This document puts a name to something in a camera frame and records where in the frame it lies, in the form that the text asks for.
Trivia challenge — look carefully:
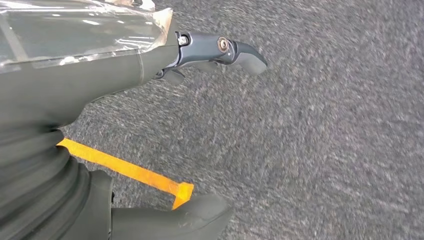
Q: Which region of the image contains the yellow floor tape square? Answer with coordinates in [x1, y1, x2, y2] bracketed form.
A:
[56, 137, 195, 211]

